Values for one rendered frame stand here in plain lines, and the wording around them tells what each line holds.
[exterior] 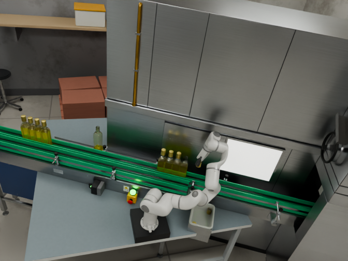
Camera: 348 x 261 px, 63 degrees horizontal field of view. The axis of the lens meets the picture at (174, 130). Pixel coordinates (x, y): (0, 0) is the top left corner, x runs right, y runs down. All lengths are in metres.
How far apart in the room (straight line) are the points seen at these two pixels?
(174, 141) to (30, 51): 3.14
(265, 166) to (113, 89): 1.28
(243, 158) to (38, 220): 1.54
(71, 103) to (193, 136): 2.25
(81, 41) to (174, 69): 2.91
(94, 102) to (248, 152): 2.45
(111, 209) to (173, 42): 1.28
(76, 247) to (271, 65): 1.70
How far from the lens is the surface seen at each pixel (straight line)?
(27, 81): 5.04
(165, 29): 1.89
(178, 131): 2.16
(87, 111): 4.10
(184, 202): 1.77
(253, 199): 2.31
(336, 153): 2.09
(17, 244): 3.13
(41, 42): 4.75
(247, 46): 1.86
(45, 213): 2.30
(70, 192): 2.40
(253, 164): 2.29
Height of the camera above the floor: 2.53
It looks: 36 degrees down
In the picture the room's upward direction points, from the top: 9 degrees clockwise
